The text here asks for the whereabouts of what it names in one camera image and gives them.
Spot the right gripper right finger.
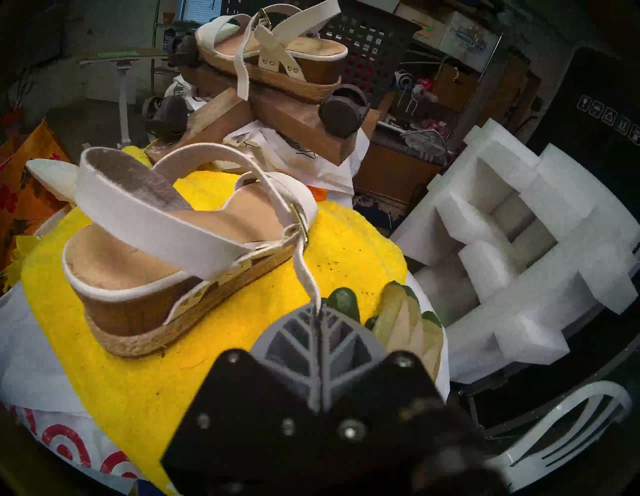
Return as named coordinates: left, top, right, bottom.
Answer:
left=320, top=304, right=481, bottom=496

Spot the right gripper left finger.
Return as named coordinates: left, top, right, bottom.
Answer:
left=161, top=304, right=331, bottom=496

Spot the white strappy wedge sandal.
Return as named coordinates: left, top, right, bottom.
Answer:
left=62, top=142, right=323, bottom=358
left=195, top=0, right=349, bottom=104

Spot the tan green-tipped work glove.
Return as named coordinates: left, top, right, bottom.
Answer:
left=325, top=281, right=446, bottom=383

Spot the yellow terry towel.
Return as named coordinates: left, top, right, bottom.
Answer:
left=20, top=145, right=408, bottom=496

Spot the blue patterned rug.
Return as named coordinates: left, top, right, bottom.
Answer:
left=352, top=195, right=401, bottom=236

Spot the white Target plastic bag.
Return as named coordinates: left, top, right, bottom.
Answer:
left=0, top=280, right=151, bottom=493

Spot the low brown wooden cabinet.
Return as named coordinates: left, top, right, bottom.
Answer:
left=352, top=127, right=446, bottom=203

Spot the white foam packing block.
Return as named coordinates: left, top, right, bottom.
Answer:
left=390, top=118, right=640, bottom=386

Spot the yellow folded umbrella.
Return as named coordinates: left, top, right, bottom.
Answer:
left=2, top=235, right=41, bottom=296

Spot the wooden caster dolly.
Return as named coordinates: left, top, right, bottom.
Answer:
left=141, top=35, right=381, bottom=167

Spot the small white cloth pouch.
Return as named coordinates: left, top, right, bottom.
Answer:
left=25, top=159, right=78, bottom=203

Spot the red orange floral bag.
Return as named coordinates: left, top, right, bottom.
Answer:
left=0, top=120, right=76, bottom=271

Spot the brown cardboard storage box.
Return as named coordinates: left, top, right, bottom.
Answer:
left=432, top=65, right=481, bottom=111

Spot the black plastic mesh basket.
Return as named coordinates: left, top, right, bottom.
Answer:
left=220, top=0, right=423, bottom=108

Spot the small Gildan cardboard box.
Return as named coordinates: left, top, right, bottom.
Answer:
left=440, top=11, right=503, bottom=73

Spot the white rolling overbed table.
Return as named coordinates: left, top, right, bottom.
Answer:
left=77, top=47, right=171, bottom=148

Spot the white labelled cardboard box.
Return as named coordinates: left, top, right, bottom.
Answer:
left=395, top=2, right=448, bottom=48

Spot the window with white blinds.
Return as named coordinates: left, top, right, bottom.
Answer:
left=180, top=0, right=223, bottom=23

